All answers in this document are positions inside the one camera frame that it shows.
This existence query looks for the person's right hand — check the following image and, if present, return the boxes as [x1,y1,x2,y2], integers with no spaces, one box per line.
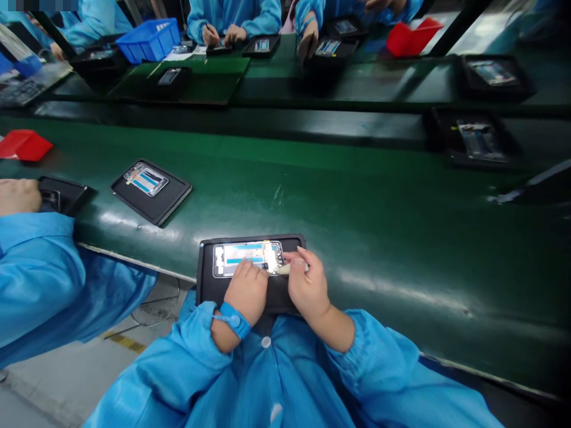
[283,246,331,319]

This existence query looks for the person's left hand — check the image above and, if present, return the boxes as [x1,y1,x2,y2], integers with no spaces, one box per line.
[222,257,270,329]

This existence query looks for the black foam tray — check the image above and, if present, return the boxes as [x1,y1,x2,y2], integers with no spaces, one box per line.
[155,66,194,97]
[196,233,309,318]
[311,37,360,68]
[110,158,193,228]
[422,106,526,173]
[37,175,96,218]
[241,34,283,59]
[329,15,369,39]
[456,53,538,103]

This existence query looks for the person's body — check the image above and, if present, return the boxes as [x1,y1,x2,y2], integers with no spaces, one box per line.
[178,288,372,428]

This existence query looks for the green work mat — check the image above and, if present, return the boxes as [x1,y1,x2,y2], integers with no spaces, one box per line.
[106,56,251,108]

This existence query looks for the small black tray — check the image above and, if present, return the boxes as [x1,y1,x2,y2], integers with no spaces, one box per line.
[205,39,233,57]

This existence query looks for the white paper sheets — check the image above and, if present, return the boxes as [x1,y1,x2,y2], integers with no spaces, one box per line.
[162,44,209,62]

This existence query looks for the blue plastic bin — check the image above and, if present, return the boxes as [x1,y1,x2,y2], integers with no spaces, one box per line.
[115,17,182,66]

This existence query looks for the stack of black trays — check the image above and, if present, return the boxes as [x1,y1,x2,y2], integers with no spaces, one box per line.
[70,44,131,84]

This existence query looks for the red plastic bin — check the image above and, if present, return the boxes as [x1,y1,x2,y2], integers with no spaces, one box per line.
[385,17,445,58]
[0,129,55,163]

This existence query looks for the grey work fixture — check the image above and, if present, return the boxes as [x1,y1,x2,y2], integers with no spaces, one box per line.
[0,22,75,108]

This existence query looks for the thin grey cable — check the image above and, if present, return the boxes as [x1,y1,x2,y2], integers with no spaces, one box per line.
[128,276,182,329]

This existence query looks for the dark phone frame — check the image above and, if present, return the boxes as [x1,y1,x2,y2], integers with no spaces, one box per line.
[39,189,61,213]

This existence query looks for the dark metal guide rail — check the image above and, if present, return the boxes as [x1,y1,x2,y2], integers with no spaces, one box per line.
[488,159,571,206]

